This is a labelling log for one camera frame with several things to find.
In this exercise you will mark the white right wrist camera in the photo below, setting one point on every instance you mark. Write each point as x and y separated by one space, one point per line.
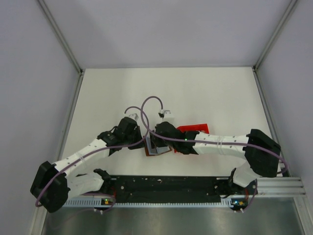
166 115

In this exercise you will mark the steel sheet panel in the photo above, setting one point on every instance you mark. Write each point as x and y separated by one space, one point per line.
264 217

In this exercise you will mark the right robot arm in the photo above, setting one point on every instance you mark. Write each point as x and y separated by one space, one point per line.
260 153

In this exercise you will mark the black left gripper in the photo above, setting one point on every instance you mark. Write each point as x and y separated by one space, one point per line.
137 130

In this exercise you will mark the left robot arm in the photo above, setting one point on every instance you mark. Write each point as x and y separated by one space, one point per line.
72 176

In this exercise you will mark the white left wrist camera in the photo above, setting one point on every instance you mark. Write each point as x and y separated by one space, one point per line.
134 116

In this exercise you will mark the brown leather card holder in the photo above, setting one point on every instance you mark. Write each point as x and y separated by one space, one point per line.
152 150

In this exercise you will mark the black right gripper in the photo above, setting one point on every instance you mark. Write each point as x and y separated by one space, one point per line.
158 143

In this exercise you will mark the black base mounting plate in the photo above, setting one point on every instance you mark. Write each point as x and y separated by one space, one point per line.
171 189

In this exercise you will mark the red plastic bin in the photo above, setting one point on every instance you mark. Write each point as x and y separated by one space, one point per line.
197 127

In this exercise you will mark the aluminium frame rail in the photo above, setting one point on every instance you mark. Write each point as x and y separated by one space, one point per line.
59 35

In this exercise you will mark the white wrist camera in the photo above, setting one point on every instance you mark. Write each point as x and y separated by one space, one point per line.
134 116
166 115

